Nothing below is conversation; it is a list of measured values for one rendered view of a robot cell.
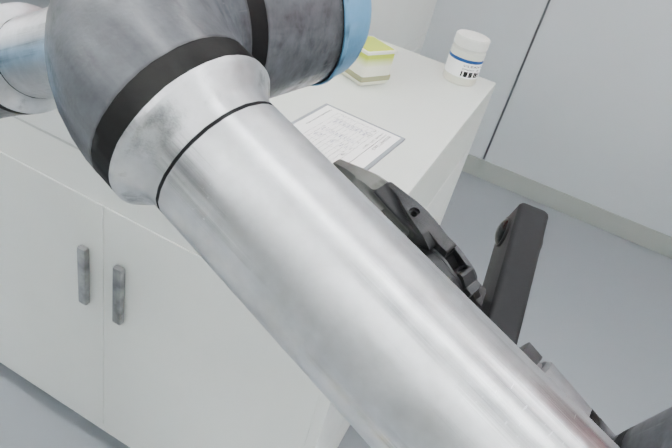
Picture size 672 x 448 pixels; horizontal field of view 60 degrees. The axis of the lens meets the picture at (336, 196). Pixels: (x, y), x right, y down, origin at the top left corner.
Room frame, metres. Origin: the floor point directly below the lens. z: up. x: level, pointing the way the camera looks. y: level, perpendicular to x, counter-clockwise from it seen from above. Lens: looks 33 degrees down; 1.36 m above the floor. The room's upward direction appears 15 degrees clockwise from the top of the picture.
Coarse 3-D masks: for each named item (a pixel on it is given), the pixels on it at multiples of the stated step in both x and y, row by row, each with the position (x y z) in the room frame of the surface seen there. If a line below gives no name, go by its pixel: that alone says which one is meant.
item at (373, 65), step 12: (372, 36) 1.09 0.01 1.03; (372, 48) 1.02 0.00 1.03; (384, 48) 1.04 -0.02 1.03; (360, 60) 1.01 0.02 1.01; (372, 60) 1.01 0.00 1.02; (384, 60) 1.03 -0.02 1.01; (348, 72) 1.02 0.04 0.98; (360, 72) 1.00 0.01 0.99; (372, 72) 1.01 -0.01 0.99; (384, 72) 1.03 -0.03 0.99; (360, 84) 1.00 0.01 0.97; (372, 84) 1.02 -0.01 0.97
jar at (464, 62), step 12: (456, 36) 1.16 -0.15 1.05; (468, 36) 1.16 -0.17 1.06; (480, 36) 1.18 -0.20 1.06; (456, 48) 1.15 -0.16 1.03; (468, 48) 1.14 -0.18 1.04; (480, 48) 1.14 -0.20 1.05; (456, 60) 1.14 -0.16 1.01; (468, 60) 1.14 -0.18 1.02; (480, 60) 1.15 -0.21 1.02; (444, 72) 1.16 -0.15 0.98; (456, 72) 1.14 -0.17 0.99; (468, 72) 1.14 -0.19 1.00; (456, 84) 1.14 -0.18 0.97; (468, 84) 1.14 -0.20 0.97
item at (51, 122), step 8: (48, 112) 0.81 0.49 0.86; (56, 112) 0.80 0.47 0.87; (24, 120) 0.83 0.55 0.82; (32, 120) 0.82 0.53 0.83; (40, 120) 0.81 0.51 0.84; (48, 120) 0.81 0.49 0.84; (56, 120) 0.80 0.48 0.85; (40, 128) 0.81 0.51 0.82; (48, 128) 0.81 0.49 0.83; (56, 128) 0.80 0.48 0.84; (64, 128) 0.80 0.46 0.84; (56, 136) 0.80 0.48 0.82; (64, 136) 0.80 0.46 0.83; (72, 144) 0.79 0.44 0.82
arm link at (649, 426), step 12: (648, 420) 0.25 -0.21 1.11; (660, 420) 0.24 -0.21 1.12; (624, 432) 0.25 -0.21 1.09; (636, 432) 0.24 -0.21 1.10; (648, 432) 0.23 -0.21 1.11; (660, 432) 0.23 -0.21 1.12; (624, 444) 0.24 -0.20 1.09; (636, 444) 0.23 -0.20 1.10; (648, 444) 0.23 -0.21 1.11; (660, 444) 0.22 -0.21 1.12
